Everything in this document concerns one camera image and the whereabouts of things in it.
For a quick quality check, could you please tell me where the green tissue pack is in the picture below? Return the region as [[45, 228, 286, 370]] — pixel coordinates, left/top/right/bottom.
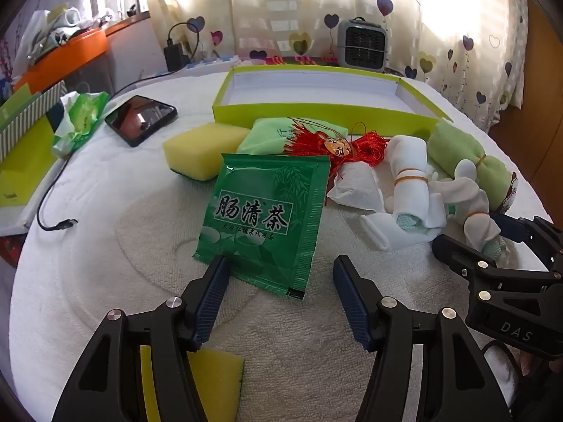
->
[[52, 91, 110, 158]]

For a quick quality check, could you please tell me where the lime green shallow box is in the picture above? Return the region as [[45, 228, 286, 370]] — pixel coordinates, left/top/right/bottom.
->
[[212, 65, 454, 132]]

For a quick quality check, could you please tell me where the white rolled cloth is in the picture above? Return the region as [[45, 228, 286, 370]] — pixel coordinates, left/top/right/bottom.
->
[[48, 4, 83, 28]]

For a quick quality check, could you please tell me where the green tea packet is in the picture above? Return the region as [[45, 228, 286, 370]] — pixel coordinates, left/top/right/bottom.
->
[[192, 153, 331, 300]]

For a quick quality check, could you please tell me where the orange tray with clutter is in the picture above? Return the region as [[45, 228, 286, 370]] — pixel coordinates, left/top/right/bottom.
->
[[13, 27, 109, 94]]

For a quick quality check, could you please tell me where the white power strip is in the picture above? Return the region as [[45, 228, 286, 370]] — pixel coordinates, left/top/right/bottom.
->
[[185, 55, 240, 71]]

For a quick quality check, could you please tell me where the black smartphone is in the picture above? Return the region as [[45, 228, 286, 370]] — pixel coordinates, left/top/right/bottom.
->
[[105, 95, 178, 148]]

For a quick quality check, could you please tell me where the yellow sponge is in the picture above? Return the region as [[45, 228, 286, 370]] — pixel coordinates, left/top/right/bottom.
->
[[163, 124, 249, 182], [140, 345, 245, 422]]

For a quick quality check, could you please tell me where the plaid cloth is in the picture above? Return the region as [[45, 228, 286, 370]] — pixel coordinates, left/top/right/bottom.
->
[[246, 55, 344, 68]]

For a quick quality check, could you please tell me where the black charging cable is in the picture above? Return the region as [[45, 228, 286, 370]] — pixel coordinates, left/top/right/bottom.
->
[[37, 22, 205, 232]]

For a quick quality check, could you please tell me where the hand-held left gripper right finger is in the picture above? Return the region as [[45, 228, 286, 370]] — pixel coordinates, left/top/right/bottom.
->
[[333, 255, 513, 422]]

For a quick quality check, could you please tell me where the light green cloth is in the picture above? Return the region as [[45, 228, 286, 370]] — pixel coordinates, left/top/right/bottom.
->
[[236, 117, 350, 155]]

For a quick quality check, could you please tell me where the white sock roll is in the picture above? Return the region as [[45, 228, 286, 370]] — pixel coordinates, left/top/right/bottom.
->
[[361, 134, 449, 251], [429, 158, 512, 259]]

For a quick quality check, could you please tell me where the white paper sachet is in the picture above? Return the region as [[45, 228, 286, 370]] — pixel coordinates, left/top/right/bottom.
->
[[328, 161, 384, 212]]

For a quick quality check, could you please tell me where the black power adapter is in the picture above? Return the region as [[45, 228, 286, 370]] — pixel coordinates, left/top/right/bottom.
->
[[164, 43, 191, 72]]

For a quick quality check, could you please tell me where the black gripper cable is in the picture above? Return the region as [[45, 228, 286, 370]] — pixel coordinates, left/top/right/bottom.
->
[[480, 340, 524, 376]]

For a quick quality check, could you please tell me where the heart print curtain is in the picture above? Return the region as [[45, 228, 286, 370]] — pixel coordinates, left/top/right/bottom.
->
[[145, 0, 529, 113]]

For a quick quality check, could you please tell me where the striped green box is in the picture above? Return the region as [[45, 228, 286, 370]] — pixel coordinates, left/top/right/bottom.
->
[[0, 80, 68, 161]]

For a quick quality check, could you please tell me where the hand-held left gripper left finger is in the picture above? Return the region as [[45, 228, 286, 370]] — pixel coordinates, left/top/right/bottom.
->
[[53, 255, 230, 422]]

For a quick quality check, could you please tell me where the red tassel ornament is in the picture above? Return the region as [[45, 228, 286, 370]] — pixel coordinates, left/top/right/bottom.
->
[[284, 116, 390, 181]]

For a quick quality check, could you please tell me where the small grey heater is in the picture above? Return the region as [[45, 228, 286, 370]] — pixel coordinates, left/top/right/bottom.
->
[[336, 17, 388, 73]]

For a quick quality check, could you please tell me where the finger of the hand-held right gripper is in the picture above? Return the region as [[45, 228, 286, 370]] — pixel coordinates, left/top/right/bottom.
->
[[432, 234, 563, 292], [489, 212, 563, 270]]

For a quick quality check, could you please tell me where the lime green box lid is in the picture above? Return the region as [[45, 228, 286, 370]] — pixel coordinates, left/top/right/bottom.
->
[[0, 113, 60, 235]]

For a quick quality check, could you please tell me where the green towel roll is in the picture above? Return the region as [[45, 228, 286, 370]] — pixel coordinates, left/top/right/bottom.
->
[[428, 119, 520, 212]]

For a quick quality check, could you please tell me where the wooden cabinet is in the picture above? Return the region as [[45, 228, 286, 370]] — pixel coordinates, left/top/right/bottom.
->
[[487, 0, 563, 194]]

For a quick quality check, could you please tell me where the white plastic bag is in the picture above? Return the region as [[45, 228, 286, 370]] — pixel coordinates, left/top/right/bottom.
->
[[17, 9, 52, 69]]

